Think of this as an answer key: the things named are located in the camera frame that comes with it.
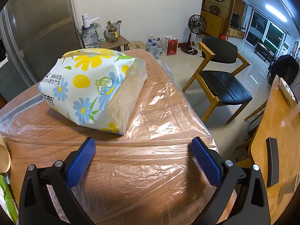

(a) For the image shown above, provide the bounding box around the stainless steel refrigerator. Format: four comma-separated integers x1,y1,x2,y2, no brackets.
0,0,85,102

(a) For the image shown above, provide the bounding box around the green snack bag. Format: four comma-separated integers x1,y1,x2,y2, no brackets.
0,173,19,224

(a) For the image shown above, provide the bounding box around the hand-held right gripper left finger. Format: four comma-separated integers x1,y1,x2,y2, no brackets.
18,137,96,225

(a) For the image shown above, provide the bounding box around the white paper cup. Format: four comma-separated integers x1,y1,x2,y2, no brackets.
279,171,300,196

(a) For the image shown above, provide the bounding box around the wooden cabinet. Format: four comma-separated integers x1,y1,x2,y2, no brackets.
200,0,237,38

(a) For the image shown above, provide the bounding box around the small wooden side table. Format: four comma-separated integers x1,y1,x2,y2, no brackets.
98,36,130,52

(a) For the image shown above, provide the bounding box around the wooden chair with black cushion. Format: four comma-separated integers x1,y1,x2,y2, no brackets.
183,36,254,125

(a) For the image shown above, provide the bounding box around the water jug with white pump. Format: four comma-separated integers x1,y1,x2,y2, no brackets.
80,14,101,50

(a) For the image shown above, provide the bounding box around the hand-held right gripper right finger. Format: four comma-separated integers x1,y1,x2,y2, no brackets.
190,136,273,225

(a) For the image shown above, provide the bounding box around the black jacket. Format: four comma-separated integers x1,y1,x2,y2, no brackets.
267,54,300,86

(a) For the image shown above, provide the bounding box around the cardboard box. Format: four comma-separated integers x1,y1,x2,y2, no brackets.
128,41,147,51

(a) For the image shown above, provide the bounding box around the patterned paper packet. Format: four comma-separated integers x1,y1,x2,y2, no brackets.
280,77,298,107

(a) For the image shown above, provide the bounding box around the large window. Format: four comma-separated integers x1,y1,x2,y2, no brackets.
245,8,287,57

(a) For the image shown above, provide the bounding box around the dark low table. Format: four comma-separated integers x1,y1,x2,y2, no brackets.
254,41,273,62

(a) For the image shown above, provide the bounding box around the black remote control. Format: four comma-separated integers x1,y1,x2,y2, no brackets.
266,137,280,187

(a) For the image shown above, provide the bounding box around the black standing fan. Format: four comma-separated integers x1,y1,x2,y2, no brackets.
181,14,207,55

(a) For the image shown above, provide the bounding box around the white and red gift bag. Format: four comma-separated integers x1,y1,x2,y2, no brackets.
162,35,179,56

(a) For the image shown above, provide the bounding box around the ceiling light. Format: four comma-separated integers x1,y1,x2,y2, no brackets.
264,3,290,21

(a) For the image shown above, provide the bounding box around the flower print tissue pack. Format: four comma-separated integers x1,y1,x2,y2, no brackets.
38,48,148,135

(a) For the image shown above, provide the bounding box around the wooden side dining table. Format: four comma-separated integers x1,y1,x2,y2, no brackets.
248,75,300,200

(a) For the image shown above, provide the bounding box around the glass jar with dried flowers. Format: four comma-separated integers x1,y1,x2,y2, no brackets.
103,19,123,44

